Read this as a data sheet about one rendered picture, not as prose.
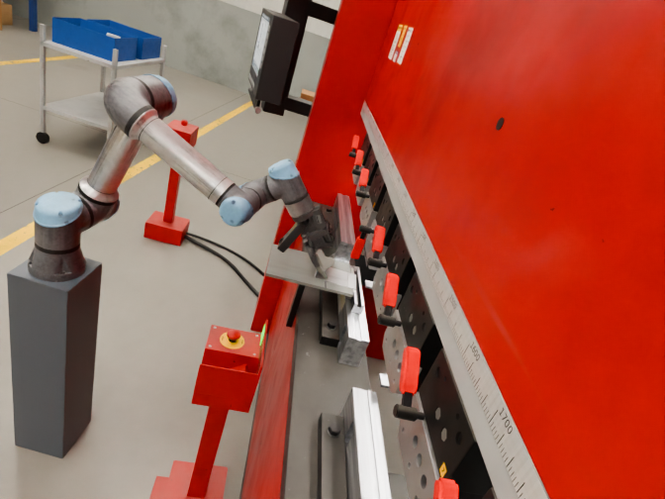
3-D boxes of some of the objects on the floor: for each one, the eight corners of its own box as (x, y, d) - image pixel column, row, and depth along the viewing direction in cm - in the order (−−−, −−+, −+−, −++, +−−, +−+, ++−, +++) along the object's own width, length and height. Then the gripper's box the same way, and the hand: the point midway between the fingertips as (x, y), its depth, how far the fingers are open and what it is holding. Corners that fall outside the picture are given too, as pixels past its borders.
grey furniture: (96, 122, 456) (101, 24, 413) (158, 143, 460) (170, 47, 417) (36, 142, 376) (35, 22, 333) (112, 166, 380) (121, 51, 337)
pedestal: (152, 224, 319) (167, 112, 282) (187, 233, 323) (206, 124, 286) (142, 237, 302) (157, 119, 264) (179, 246, 306) (199, 131, 268)
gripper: (317, 214, 120) (346, 276, 128) (320, 198, 131) (347, 256, 139) (288, 225, 121) (319, 285, 130) (294, 208, 133) (322, 265, 141)
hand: (324, 270), depth 135 cm, fingers open, 5 cm apart
